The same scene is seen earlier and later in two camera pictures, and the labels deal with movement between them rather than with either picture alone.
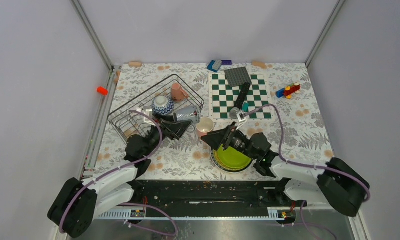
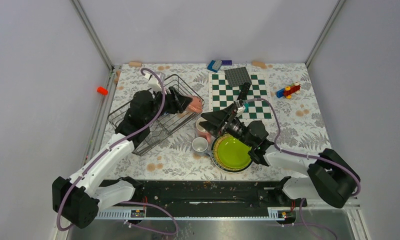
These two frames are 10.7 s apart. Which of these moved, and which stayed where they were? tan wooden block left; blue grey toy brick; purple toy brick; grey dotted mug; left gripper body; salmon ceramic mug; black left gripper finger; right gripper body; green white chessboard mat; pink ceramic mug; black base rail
Moved: salmon ceramic mug; right gripper body; black left gripper finger; left gripper body; grey dotted mug
Stayed: blue grey toy brick; black base rail; pink ceramic mug; purple toy brick; tan wooden block left; green white chessboard mat
